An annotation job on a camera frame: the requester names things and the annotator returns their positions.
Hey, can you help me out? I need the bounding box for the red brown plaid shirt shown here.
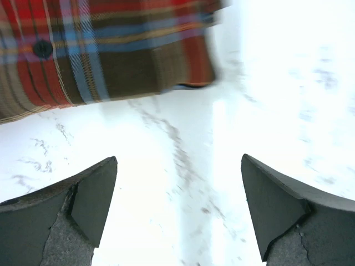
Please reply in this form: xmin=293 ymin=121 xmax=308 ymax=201
xmin=1 ymin=1 xmax=225 ymax=124

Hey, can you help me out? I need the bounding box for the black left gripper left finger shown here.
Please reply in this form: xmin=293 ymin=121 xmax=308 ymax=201
xmin=1 ymin=156 xmax=118 ymax=265

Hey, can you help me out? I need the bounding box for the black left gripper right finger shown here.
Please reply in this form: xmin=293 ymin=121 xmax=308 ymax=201
xmin=241 ymin=154 xmax=354 ymax=266

